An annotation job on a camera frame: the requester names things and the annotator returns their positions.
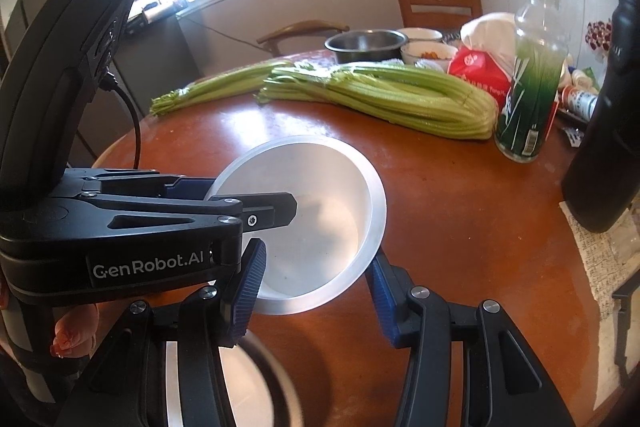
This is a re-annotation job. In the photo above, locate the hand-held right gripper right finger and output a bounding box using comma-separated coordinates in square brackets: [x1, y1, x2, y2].
[365, 252, 576, 427]

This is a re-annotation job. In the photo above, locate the person's left hand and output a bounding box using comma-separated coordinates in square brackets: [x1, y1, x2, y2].
[49, 303, 102, 359]

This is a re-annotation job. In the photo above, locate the curved-back wooden chair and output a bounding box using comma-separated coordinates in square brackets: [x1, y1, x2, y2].
[256, 20, 351, 58]

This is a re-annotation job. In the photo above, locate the black flask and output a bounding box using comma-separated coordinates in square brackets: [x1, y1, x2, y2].
[561, 0, 640, 234]

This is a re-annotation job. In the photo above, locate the slotted-back wooden chair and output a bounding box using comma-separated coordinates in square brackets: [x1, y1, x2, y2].
[396, 0, 484, 30]

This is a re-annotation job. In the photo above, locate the deep steel bowl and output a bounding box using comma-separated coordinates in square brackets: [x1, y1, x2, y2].
[324, 30, 409, 64]

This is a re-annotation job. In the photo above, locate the printed paper sheet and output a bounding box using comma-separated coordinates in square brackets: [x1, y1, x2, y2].
[559, 201, 640, 325]

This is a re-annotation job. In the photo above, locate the green label plastic bottle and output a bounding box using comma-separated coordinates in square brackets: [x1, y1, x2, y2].
[494, 0, 571, 164]

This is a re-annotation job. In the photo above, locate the small printed can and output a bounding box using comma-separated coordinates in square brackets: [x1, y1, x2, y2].
[559, 86, 599, 118]

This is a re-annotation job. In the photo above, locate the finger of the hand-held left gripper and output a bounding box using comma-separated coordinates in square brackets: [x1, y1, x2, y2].
[65, 166, 222, 204]
[80, 191, 299, 239]

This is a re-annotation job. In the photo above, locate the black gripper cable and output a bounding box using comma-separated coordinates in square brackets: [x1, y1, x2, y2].
[101, 71, 144, 170]

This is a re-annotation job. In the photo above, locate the white bowl with food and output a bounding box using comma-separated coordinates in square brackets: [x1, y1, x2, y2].
[400, 42, 459, 70]

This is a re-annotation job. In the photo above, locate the thin celery bunch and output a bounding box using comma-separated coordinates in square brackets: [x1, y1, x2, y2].
[149, 59, 297, 118]

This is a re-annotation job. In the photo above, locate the thick celery bunch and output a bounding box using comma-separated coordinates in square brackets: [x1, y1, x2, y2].
[256, 61, 499, 141]

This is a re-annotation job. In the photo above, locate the white plastic bag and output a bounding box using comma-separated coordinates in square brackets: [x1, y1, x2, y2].
[459, 11, 527, 54]

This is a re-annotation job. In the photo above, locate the large white bowl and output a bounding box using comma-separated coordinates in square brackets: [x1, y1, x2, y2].
[206, 135, 388, 317]

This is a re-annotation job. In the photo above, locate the red package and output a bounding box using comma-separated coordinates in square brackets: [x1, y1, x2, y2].
[446, 46, 522, 108]

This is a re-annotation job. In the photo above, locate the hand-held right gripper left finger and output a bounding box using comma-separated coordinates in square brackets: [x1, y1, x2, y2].
[65, 238, 268, 427]

